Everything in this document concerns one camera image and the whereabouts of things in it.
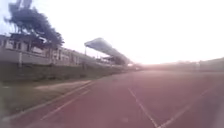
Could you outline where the roofed grandstand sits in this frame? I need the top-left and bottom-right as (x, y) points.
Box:
(83, 37), (136, 68)

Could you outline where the red running track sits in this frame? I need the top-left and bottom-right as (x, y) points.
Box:
(0, 68), (224, 128)

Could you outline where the pale kerb strip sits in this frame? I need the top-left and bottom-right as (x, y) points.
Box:
(0, 79), (98, 123)

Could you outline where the grass field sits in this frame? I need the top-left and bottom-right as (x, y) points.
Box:
(0, 63), (131, 118)

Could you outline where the large dark tree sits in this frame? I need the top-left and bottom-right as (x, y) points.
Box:
(3, 0), (65, 51)

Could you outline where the long pale building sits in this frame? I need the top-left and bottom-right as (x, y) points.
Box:
(0, 33), (88, 66)

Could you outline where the grey boundary wall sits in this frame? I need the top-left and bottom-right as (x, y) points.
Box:
(0, 48), (88, 68)

